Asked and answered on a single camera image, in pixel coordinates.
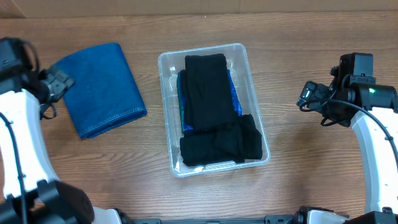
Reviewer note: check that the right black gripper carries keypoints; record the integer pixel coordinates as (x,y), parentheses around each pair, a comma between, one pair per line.
(321,91)

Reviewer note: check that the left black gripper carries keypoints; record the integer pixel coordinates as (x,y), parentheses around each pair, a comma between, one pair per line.
(59,83)

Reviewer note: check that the blue denim cloth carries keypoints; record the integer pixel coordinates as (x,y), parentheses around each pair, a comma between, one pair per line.
(105,94)

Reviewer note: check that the clear plastic container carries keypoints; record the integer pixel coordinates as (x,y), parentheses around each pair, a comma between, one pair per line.
(169,64)

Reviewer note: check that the blue glitter cloth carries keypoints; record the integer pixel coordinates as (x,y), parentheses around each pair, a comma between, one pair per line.
(182,102)

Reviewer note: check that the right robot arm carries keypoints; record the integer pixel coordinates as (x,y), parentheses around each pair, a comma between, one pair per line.
(371,111)

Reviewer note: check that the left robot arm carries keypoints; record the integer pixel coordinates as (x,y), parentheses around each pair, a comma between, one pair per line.
(33,192)

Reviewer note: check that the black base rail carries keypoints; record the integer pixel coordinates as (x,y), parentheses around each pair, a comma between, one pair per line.
(217,219)

